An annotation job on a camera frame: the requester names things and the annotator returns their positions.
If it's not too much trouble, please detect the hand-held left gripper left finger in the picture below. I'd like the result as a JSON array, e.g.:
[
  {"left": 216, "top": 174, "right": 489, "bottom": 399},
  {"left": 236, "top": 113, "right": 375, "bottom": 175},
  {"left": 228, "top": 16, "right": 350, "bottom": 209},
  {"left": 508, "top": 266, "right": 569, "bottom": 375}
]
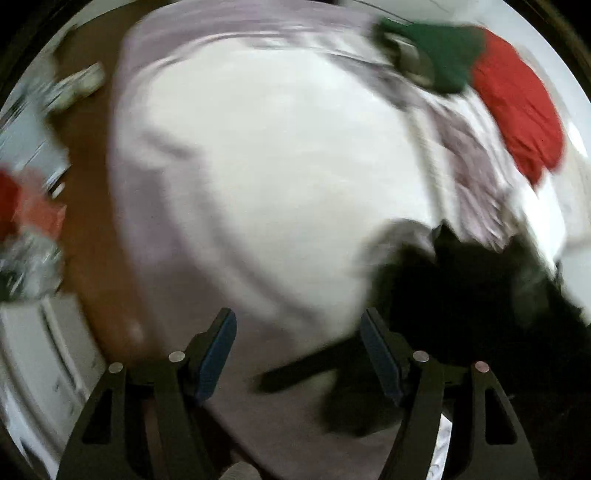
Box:
[{"left": 55, "top": 308, "right": 238, "bottom": 480}]

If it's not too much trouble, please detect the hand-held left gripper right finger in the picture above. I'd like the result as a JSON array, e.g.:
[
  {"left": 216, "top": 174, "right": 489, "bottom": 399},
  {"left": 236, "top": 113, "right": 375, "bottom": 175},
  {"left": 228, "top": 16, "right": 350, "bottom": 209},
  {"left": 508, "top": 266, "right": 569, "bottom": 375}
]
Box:
[{"left": 361, "top": 308, "right": 541, "bottom": 480}]

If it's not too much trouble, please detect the black leather jacket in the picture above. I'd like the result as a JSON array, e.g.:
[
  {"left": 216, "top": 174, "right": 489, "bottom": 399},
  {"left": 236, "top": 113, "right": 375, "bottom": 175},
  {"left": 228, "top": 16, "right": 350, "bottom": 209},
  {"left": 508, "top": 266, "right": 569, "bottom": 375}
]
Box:
[{"left": 256, "top": 219, "right": 591, "bottom": 437}]

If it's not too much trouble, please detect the bed with floral blanket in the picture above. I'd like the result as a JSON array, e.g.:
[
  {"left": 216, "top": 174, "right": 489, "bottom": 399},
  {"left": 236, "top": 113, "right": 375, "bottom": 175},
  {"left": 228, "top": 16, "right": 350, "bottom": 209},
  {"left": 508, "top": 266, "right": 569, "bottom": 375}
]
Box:
[{"left": 108, "top": 7, "right": 570, "bottom": 480}]

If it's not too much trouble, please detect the blurred red cloth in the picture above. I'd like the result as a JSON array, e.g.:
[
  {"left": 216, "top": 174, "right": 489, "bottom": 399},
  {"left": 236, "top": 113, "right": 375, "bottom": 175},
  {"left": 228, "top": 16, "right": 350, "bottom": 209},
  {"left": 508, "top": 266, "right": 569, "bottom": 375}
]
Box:
[{"left": 0, "top": 168, "right": 66, "bottom": 241}]

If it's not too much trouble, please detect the red duvet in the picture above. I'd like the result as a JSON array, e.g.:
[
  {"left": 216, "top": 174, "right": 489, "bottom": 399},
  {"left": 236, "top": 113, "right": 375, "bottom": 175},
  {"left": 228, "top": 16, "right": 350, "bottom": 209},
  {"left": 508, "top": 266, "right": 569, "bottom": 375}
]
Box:
[{"left": 470, "top": 30, "right": 567, "bottom": 188}]

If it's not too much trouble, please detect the blurred grey white object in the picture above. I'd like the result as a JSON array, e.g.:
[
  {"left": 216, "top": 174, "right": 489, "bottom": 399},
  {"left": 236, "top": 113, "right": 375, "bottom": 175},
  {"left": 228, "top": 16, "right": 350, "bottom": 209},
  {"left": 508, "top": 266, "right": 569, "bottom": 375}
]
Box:
[{"left": 48, "top": 63, "right": 106, "bottom": 112}]

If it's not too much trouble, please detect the green striped-cuff sweater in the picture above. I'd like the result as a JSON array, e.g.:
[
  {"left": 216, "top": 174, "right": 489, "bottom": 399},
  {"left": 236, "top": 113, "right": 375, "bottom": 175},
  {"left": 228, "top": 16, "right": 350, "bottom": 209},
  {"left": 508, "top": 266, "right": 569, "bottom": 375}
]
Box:
[{"left": 373, "top": 18, "right": 488, "bottom": 96}]

